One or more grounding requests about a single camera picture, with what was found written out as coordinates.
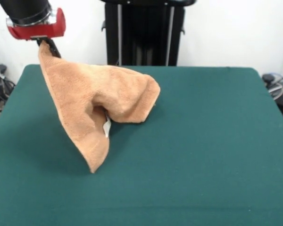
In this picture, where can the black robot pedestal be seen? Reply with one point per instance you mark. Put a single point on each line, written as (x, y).
(143, 33)

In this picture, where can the tan terry towel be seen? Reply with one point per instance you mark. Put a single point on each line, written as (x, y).
(85, 99)

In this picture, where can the dark green table cloth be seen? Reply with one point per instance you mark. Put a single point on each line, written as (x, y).
(179, 164)

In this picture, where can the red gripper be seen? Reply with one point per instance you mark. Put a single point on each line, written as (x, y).
(37, 30)

